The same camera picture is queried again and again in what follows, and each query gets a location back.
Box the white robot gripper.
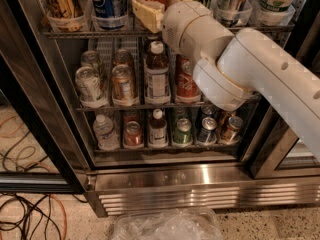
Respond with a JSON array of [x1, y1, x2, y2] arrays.
[[131, 0, 234, 63]]

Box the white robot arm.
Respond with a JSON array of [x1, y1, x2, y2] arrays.
[[131, 0, 320, 158]]

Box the blue pepsi can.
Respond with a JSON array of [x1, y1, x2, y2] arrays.
[[92, 0, 127, 30]]

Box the gold can back middle shelf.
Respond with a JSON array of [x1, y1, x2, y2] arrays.
[[113, 49, 134, 68]]

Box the gold can shelf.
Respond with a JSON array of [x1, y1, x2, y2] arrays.
[[111, 64, 136, 106], [113, 49, 134, 68]]

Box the blue red bull can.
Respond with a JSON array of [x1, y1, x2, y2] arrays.
[[218, 0, 246, 27]]

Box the brown tea bottle middle shelf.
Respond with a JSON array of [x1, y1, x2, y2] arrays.
[[144, 41, 170, 104]]

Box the brown tea bottle shelf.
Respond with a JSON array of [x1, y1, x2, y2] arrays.
[[149, 109, 167, 147], [144, 41, 170, 104]]

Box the red coke can front middle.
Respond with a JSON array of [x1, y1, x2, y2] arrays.
[[175, 55, 201, 103]]

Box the silver can back left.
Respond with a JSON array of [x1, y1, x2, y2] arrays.
[[80, 50, 101, 72]]

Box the silver can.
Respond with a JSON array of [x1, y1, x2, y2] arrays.
[[75, 66, 108, 108], [80, 50, 101, 72]]

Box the gold can front middle shelf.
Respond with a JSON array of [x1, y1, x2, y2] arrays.
[[111, 64, 136, 106]]

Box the yellow gold tall can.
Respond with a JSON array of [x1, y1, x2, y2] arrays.
[[46, 0, 84, 32]]

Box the silver can front left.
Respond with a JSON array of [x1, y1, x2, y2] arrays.
[[75, 66, 108, 108]]

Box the stainless steel fridge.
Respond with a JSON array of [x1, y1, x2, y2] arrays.
[[0, 0, 320, 217]]

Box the brown tea bottle bottom shelf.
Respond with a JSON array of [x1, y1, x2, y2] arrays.
[[149, 109, 167, 147]]

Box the green can bottom shelf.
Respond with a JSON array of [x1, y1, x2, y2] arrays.
[[173, 118, 192, 146]]

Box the blue can bottom front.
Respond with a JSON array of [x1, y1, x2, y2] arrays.
[[197, 117, 217, 145]]

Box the red can bottom shelf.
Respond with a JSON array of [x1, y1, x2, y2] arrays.
[[124, 121, 143, 148]]

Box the gold can bottom front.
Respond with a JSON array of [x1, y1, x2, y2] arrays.
[[220, 116, 243, 145]]

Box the clear water bottle bottom shelf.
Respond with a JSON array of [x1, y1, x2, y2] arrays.
[[93, 114, 120, 151]]

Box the clear plastic bag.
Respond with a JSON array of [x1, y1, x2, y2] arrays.
[[111, 208, 224, 240]]

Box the black and orange cables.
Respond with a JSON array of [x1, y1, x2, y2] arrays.
[[0, 115, 88, 240]]

